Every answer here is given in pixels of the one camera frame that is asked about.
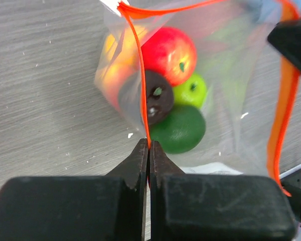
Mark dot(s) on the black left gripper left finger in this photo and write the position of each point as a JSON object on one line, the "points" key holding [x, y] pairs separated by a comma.
{"points": [[108, 207]]}

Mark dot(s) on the yellow toy lemon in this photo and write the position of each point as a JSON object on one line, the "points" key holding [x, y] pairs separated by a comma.
{"points": [[122, 48]]}

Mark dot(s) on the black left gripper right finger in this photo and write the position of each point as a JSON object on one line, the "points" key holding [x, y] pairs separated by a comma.
{"points": [[214, 207]]}

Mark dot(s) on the red toy pepper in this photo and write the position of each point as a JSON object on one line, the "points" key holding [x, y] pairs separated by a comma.
{"points": [[110, 80]]}

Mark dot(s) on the blue cloth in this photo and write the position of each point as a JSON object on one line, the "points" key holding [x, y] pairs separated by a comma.
{"points": [[266, 11]]}

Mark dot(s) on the dark purple toy plum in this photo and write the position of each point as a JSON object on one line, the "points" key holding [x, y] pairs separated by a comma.
{"points": [[159, 98]]}

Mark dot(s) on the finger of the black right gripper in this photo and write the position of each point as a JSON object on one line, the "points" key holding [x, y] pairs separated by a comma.
{"points": [[286, 39]]}

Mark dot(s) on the green toy apple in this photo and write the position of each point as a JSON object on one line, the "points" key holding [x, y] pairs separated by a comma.
{"points": [[192, 92]]}

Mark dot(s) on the clear zip top bag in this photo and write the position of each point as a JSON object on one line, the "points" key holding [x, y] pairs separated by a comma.
{"points": [[251, 89]]}

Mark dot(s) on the red toy apple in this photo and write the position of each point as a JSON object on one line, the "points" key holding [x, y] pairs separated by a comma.
{"points": [[171, 53]]}

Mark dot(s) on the dark green toy fruit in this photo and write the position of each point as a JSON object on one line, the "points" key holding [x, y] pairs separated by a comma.
{"points": [[181, 131]]}

